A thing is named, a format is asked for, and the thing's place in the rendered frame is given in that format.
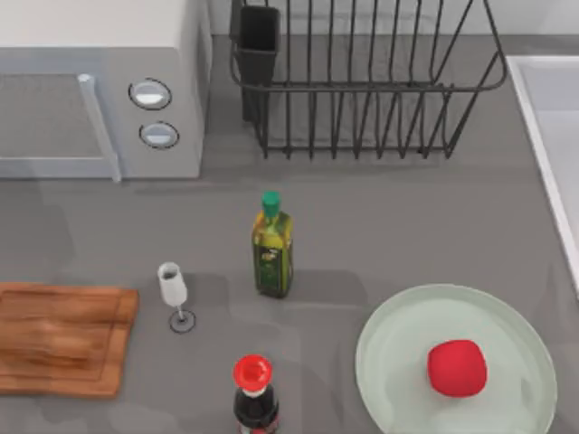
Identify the pale green plate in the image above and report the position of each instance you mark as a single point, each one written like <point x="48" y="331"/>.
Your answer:
<point x="407" y="334"/>

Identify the pale microwave oven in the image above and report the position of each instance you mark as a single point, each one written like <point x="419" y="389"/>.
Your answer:
<point x="181" y="135"/>

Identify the white wine glass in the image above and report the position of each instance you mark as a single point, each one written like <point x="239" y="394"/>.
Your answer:
<point x="172" y="287"/>

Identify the red apple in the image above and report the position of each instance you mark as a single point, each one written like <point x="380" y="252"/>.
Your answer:
<point x="458" y="368"/>

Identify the small microwave knob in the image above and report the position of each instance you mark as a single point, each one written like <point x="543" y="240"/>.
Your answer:
<point x="158" y="134"/>

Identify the wooden cutting board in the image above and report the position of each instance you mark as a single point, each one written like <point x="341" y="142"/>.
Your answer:
<point x="59" y="336"/>

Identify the black cutlery holder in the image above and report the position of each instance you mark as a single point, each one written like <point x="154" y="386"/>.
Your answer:
<point x="258" y="40"/>

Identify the dark bottle with red cap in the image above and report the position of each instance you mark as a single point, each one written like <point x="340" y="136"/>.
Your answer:
<point x="254" y="398"/>

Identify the green oil bottle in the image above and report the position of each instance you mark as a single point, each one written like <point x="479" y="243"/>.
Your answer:
<point x="272" y="257"/>

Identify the large microwave knob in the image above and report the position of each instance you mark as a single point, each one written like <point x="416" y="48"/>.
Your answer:
<point x="149" y="94"/>

